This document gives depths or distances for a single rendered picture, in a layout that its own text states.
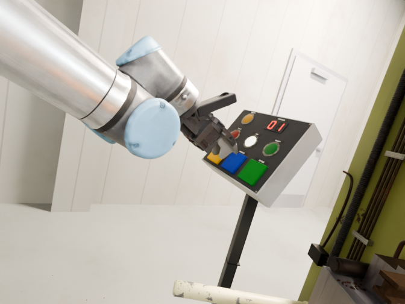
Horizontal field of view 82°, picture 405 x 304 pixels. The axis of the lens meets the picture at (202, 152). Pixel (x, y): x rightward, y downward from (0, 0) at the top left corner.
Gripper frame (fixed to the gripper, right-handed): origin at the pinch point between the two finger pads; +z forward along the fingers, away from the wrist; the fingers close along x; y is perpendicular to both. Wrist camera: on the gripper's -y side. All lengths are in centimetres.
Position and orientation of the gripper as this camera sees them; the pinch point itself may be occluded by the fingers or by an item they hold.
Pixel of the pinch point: (235, 148)
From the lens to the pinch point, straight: 66.7
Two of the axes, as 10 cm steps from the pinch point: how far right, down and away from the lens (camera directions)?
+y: -6.4, 7.6, -1.1
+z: 6.1, 5.9, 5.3
